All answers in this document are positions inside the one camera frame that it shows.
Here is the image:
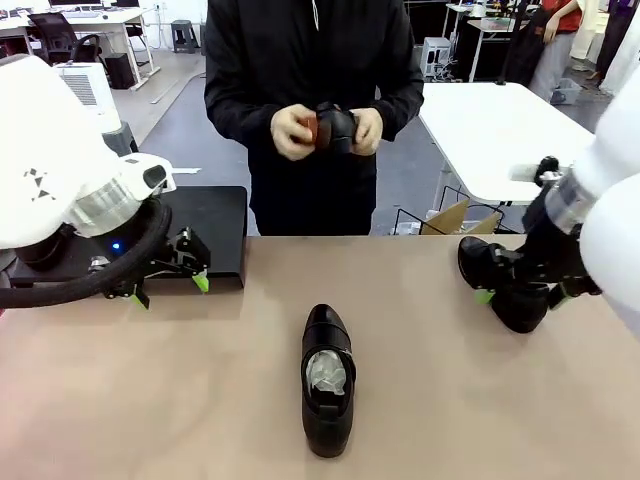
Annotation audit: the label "grey plastic bin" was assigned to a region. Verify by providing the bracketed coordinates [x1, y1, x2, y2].
[549, 77, 584, 106]

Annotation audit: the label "black garment on stand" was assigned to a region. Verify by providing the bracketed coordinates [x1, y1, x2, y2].
[499, 0, 549, 87]

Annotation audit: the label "white air purifier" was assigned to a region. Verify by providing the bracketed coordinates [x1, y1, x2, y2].
[53, 62, 124, 134]

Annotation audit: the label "background person dark clothes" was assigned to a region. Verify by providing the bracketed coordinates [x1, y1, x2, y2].
[594, 0, 640, 81]

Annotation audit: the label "background person red shirt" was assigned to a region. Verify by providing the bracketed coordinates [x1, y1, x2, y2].
[529, 0, 584, 101]

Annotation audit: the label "person right forearm black sleeve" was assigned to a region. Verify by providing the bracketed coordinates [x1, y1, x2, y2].
[204, 84, 286, 151]

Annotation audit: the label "white office desk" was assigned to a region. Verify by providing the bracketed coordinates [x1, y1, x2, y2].
[0, 7, 161, 91]

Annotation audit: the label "person left hand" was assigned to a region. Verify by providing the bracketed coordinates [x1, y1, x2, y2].
[351, 108, 382, 157]

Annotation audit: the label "black computer tower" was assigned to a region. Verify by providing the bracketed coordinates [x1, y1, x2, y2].
[104, 52, 136, 90]

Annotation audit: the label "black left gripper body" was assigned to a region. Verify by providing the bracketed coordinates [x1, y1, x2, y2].
[64, 217, 159, 275]

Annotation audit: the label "brown cardboard box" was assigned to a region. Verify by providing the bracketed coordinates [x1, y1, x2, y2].
[424, 198, 504, 236]

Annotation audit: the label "black wire rack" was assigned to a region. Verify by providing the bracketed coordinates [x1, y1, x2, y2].
[394, 183, 526, 236]

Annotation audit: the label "black leather buckle shoe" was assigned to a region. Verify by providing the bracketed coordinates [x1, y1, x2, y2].
[457, 236, 552, 335]
[300, 303, 358, 459]

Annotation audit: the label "person torso black jacket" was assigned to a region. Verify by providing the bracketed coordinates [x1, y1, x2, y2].
[203, 0, 425, 237]

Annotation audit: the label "person right hand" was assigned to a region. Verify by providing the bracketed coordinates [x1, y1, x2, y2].
[270, 105, 321, 162]

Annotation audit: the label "person left forearm black sleeve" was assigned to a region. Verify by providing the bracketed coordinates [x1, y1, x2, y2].
[372, 84, 425, 146]

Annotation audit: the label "black office chair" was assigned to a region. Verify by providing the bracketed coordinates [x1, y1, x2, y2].
[27, 12, 104, 66]

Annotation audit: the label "white frame background desk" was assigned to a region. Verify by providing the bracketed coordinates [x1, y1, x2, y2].
[444, 2, 534, 84]

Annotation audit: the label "grey plastic stool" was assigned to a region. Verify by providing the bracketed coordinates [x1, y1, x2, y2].
[171, 19, 200, 54]
[102, 122, 140, 156]

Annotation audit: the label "white table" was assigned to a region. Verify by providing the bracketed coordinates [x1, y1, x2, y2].
[418, 82, 596, 206]

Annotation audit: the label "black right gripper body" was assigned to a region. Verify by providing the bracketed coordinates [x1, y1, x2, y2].
[522, 193, 585, 285]

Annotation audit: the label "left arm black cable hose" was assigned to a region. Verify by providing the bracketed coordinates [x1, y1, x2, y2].
[0, 198, 174, 310]

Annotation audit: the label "white computer case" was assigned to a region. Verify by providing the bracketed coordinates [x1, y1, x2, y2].
[423, 37, 454, 79]

